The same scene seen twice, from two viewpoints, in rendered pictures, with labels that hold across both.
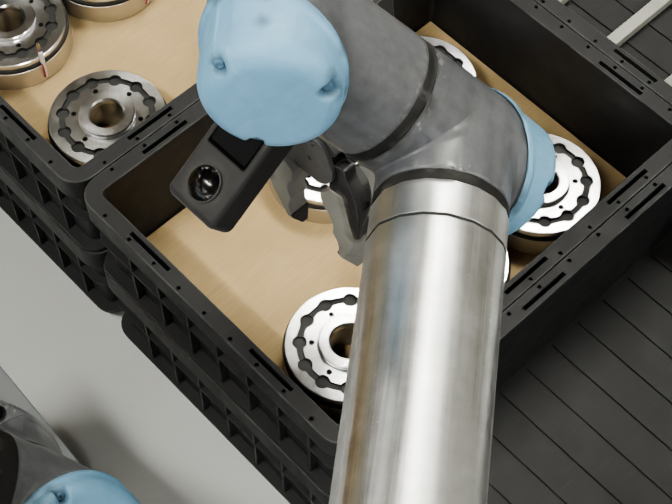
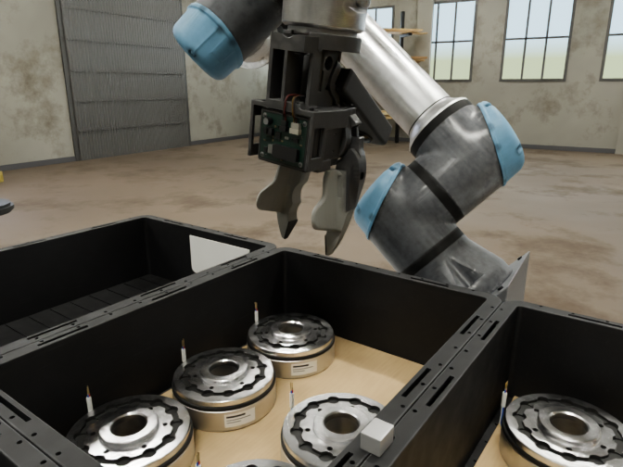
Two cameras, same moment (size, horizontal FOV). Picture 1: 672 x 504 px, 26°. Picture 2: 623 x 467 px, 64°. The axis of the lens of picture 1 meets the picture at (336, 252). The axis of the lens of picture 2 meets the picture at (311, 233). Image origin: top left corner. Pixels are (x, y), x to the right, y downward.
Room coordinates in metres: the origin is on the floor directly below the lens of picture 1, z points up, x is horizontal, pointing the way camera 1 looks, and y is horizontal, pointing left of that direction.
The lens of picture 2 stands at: (1.05, -0.09, 1.14)
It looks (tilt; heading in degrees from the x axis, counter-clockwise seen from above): 16 degrees down; 169
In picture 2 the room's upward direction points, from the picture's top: straight up
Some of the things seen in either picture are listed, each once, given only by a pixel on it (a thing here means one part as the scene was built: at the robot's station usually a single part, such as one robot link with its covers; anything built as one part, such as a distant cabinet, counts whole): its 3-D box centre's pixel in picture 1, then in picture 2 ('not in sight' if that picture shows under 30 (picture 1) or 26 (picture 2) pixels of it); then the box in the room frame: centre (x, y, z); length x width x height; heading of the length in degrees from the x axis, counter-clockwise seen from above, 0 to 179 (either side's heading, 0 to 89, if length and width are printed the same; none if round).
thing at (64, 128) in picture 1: (107, 118); (567, 430); (0.73, 0.20, 0.86); 0.10 x 0.10 x 0.01
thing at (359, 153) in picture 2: not in sight; (341, 166); (0.57, 0.03, 1.06); 0.05 x 0.02 x 0.09; 44
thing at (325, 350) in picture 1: (348, 342); (290, 329); (0.51, -0.01, 0.86); 0.05 x 0.05 x 0.01
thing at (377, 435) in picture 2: not in sight; (376, 436); (0.80, 0.00, 0.94); 0.02 x 0.01 x 0.01; 133
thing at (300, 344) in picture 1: (348, 345); (290, 333); (0.51, -0.01, 0.86); 0.10 x 0.10 x 0.01
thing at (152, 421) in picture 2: (540, 180); (129, 426); (0.66, -0.17, 0.86); 0.05 x 0.05 x 0.01
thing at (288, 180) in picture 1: (310, 161); (327, 215); (0.58, 0.02, 1.02); 0.06 x 0.03 x 0.09; 134
